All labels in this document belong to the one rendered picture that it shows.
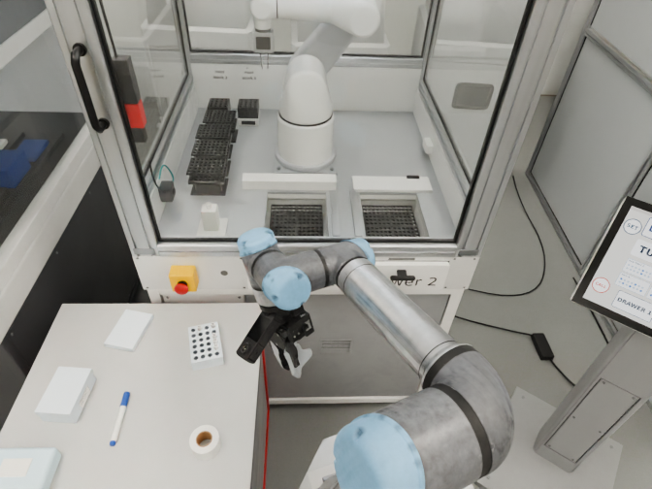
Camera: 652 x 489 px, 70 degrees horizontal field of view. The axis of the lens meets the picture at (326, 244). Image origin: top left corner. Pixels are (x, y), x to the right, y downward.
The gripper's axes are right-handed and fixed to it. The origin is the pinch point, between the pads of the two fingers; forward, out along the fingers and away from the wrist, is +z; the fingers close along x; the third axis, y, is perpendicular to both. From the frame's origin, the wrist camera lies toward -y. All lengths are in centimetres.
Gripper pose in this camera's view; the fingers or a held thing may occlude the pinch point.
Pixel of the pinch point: (289, 371)
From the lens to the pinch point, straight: 110.1
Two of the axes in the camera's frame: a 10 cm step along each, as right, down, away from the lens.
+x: -6.6, -2.5, 7.1
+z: 2.0, 8.5, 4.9
